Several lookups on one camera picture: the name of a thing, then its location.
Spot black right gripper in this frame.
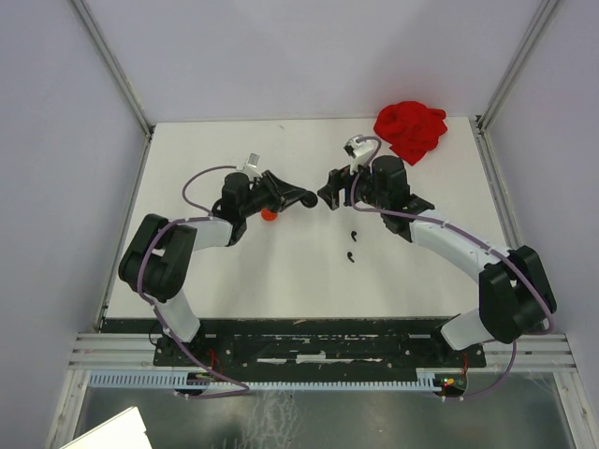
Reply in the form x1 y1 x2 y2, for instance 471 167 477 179
316 154 388 210

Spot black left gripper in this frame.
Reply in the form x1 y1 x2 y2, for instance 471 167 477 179
241 169 308 218

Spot black round earbud case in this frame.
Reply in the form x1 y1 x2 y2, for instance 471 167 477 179
300 191 318 209

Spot orange round earbud case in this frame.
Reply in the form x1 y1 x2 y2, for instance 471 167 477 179
261 209 278 222

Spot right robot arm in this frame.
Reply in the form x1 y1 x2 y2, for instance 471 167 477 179
317 156 557 366

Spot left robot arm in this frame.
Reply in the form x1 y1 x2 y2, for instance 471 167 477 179
118 170 317 365

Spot red crumpled cloth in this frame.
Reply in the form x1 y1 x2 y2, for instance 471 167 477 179
373 101 447 166

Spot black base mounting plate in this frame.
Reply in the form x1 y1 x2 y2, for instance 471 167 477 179
153 332 488 369

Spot white paper sheet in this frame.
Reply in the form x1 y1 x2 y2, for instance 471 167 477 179
64 407 152 449

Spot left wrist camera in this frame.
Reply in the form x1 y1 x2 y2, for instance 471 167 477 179
239 153 261 181

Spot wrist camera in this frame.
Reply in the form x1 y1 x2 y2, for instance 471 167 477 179
239 153 261 181
343 135 382 174

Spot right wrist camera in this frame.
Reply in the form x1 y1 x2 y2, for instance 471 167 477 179
343 135 382 174

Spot white slotted cable duct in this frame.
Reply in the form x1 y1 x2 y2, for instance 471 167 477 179
88 369 444 393

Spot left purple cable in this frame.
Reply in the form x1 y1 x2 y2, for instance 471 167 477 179
138 163 252 401

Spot left aluminium frame post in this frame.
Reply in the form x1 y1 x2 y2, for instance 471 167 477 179
67 0 153 136

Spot aluminium frame post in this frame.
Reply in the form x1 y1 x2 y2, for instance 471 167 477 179
67 0 153 136
475 0 562 132

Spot aluminium front rail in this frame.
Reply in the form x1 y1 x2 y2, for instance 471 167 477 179
67 334 577 373

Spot right aluminium frame post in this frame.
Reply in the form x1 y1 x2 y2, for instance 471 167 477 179
475 0 562 132

